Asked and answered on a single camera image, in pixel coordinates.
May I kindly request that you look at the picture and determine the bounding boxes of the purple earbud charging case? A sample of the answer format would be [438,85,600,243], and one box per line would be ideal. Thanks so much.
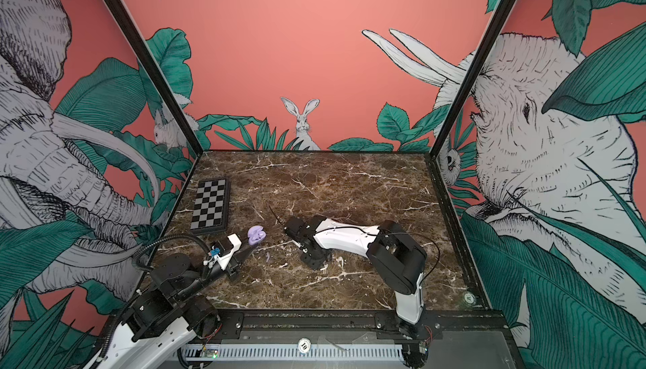
[247,225,267,246]

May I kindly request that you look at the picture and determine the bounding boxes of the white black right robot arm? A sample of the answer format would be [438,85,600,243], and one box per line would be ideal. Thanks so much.
[284,215,427,325]

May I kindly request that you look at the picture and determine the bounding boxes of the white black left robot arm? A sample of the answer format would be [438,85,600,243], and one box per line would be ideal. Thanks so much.
[86,226,266,368]

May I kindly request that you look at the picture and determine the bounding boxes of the black white chessboard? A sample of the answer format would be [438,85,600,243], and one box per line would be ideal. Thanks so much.
[190,177,230,235]

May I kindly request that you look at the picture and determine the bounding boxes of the white perforated vent strip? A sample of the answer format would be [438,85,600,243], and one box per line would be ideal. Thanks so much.
[181,344,404,362]

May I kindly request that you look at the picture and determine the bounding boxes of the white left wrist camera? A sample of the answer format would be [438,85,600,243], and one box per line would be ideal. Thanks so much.
[203,234,242,271]

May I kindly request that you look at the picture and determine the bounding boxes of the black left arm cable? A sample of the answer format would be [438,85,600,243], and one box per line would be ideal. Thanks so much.
[132,233,210,274]

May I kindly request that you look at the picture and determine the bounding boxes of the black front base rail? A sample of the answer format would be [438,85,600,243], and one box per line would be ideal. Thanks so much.
[210,308,511,343]

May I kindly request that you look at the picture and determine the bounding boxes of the black left corner post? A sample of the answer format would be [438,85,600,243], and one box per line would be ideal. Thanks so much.
[103,0,204,159]

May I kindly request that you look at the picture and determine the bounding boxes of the black corner post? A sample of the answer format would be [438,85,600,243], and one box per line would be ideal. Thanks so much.
[103,0,204,159]
[428,0,536,158]

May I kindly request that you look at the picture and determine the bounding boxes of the black right corner post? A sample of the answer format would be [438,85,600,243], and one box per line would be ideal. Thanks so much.
[428,0,536,158]

